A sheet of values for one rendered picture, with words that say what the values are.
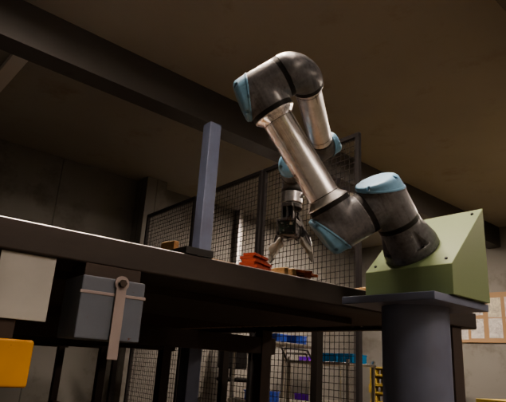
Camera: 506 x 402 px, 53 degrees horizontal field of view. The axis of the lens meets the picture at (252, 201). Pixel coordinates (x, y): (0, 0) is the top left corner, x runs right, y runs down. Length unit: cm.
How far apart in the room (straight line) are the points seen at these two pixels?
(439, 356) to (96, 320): 81
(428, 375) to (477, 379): 767
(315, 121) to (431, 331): 67
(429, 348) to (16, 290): 93
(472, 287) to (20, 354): 103
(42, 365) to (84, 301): 551
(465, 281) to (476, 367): 766
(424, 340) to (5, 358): 92
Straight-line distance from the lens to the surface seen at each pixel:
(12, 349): 102
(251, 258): 253
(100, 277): 107
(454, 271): 134
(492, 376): 892
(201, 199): 368
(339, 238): 132
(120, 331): 108
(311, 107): 150
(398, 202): 136
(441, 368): 137
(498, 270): 898
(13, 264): 105
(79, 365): 671
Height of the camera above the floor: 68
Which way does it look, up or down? 18 degrees up
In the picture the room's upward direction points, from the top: 4 degrees clockwise
